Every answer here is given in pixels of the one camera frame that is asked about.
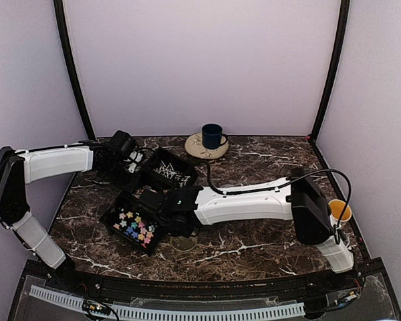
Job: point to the left black frame post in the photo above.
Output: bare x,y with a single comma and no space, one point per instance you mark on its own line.
71,68

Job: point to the black frame post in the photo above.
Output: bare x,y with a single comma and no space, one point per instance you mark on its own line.
332,70
71,68

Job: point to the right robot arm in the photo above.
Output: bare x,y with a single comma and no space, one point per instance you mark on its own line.
297,198

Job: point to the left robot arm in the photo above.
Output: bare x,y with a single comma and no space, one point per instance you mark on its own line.
30,178

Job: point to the gold jar lid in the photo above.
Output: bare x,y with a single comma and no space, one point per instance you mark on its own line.
184,244

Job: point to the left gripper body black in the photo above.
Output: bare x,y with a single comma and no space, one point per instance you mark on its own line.
124,183

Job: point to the beige ceramic plate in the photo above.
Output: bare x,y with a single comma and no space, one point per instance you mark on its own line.
194,147

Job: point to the white mug yellow inside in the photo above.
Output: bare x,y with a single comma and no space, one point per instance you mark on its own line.
340,214

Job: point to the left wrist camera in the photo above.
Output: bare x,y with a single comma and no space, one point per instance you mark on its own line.
134,161

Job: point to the dark blue mug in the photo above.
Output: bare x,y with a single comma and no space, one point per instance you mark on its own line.
213,137

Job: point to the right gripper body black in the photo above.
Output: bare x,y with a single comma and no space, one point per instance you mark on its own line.
170,231

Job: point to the right black frame post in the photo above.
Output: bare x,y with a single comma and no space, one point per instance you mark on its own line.
332,70

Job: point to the white slotted cable duct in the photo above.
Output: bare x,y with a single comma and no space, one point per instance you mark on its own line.
122,312

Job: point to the black three-compartment candy tray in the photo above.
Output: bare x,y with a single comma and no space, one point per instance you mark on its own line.
167,174

